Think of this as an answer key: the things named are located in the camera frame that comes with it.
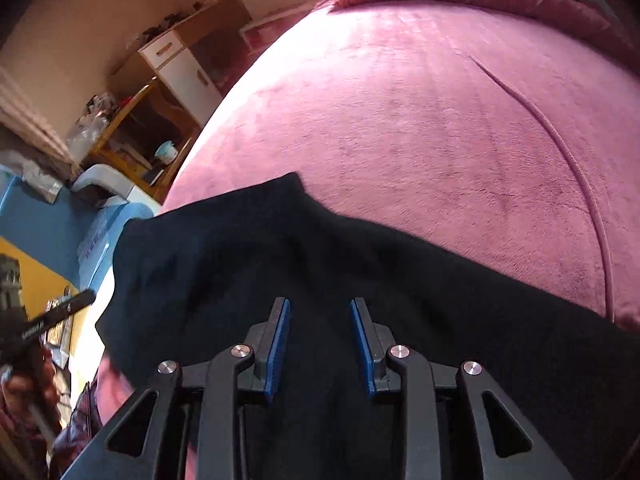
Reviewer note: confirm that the wooden shelf desk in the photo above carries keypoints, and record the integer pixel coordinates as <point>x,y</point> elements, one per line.
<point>128,143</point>

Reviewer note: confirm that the white plastic chair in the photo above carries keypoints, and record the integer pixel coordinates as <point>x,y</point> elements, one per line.
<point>115,184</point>

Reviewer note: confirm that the white nightstand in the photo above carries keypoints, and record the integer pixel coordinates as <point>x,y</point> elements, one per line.
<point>260,34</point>

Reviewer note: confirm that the black pants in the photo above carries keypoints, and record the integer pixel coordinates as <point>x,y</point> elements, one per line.
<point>190,283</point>

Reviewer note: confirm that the light blue cup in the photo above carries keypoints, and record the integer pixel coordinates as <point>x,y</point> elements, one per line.
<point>166,153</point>

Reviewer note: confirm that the blue storage box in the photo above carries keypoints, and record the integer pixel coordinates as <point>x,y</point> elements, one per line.
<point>75,236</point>

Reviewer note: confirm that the bed with pink sheet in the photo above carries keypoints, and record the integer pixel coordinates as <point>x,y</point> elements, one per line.
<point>495,138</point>

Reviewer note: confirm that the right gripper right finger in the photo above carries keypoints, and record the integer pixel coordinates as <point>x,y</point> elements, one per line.
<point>455,422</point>

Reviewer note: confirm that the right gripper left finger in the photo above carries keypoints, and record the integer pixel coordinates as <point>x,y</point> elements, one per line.
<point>148,437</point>

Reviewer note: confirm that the person left hand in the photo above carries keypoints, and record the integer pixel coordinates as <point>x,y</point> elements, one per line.
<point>19,389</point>

